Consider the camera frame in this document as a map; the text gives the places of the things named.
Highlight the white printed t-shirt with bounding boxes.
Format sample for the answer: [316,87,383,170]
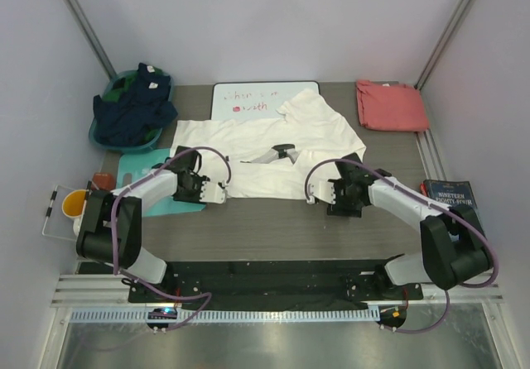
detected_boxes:
[171,89,366,200]

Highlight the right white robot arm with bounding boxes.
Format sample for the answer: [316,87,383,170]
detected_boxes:
[305,154,499,299]

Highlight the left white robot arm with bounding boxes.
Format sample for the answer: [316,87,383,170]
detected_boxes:
[76,146,212,302]

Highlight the teal cutting board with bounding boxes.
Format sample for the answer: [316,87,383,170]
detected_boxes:
[116,148,205,217]

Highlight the small brown red object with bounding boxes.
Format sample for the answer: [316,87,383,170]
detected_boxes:
[91,172,116,191]

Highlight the folded pink t-shirt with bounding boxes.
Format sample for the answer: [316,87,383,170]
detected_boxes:
[355,80,430,132]

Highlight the navy blue t-shirt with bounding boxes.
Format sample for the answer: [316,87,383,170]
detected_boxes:
[92,62,179,146]

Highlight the white dry-erase board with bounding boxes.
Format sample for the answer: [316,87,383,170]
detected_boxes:
[210,81,320,121]

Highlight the Nineteen Eighty-Four book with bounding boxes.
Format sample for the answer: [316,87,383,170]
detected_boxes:
[420,180,482,231]

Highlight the teal laundry basket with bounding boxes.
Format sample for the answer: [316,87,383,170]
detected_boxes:
[89,69,177,155]

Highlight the white mug orange inside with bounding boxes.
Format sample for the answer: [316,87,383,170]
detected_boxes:
[61,189,87,236]

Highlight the green t-shirt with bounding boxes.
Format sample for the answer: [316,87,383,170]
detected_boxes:
[102,71,137,103]

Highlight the clear acrylic sheet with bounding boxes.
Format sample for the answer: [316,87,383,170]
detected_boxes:
[41,184,78,242]

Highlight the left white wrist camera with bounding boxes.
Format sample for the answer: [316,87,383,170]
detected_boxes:
[199,181,227,204]

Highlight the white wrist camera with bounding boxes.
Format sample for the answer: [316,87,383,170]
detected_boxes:
[306,181,336,204]
[199,181,227,204]

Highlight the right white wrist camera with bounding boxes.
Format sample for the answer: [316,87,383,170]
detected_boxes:
[306,181,336,204]

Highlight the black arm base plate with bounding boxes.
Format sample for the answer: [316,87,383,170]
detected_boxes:
[76,259,475,310]

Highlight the white slotted cable duct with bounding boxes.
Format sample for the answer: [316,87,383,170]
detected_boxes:
[70,306,380,324]

